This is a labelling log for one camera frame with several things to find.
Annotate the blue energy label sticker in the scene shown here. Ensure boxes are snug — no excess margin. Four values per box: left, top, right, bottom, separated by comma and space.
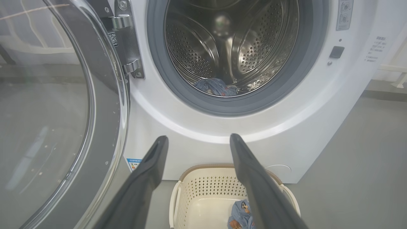
126, 158, 142, 172

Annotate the metal door hinge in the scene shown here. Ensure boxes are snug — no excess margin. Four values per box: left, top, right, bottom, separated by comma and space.
102, 0, 146, 79

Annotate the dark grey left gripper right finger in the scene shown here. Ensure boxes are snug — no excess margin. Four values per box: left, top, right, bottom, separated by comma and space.
230, 133, 309, 229

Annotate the black round washing machine door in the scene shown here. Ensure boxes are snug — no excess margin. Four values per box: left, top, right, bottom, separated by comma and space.
0, 0, 130, 229

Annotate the cream perforated laundry basket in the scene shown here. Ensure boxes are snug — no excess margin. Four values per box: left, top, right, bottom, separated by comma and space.
169, 164, 301, 229

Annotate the blue garment with bear face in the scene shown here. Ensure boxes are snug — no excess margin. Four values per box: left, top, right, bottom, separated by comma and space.
193, 78, 239, 97

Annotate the grey rubber door seal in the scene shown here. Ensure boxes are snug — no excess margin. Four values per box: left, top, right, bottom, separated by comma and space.
146, 0, 329, 116

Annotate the steel washing machine drum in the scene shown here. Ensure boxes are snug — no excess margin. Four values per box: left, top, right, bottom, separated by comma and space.
165, 0, 300, 97

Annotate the printed instruction text label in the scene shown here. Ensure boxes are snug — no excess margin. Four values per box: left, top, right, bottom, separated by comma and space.
364, 36, 387, 63

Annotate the white washing machine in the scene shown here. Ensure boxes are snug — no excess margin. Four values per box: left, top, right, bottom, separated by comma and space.
86, 0, 407, 184

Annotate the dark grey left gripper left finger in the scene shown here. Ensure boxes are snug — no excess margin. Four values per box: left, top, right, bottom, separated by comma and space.
92, 135, 169, 229

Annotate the blue bear-print garment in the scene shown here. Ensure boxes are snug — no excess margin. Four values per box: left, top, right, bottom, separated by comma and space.
228, 199, 256, 229

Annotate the round drain filter cover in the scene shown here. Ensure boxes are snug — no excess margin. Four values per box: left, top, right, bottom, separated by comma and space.
266, 164, 292, 175

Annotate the grey warning sticker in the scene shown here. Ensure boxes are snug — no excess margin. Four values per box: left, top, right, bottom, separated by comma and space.
336, 0, 354, 31

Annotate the black door latch socket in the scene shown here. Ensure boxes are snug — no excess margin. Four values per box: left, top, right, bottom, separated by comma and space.
329, 46, 345, 59

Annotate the white metal frame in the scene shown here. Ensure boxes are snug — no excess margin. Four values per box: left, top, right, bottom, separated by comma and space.
378, 64, 407, 89

